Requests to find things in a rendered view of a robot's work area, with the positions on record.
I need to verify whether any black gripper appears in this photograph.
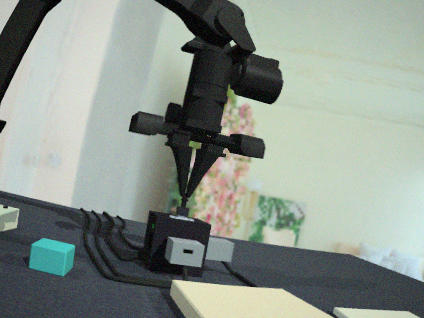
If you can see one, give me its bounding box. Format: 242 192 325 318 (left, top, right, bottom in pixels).
129 81 266 198

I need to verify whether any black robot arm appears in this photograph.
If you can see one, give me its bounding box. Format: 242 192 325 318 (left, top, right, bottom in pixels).
0 0 284 105

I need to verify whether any teal rectangular block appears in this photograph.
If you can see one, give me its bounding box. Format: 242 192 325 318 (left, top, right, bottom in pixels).
28 238 75 277

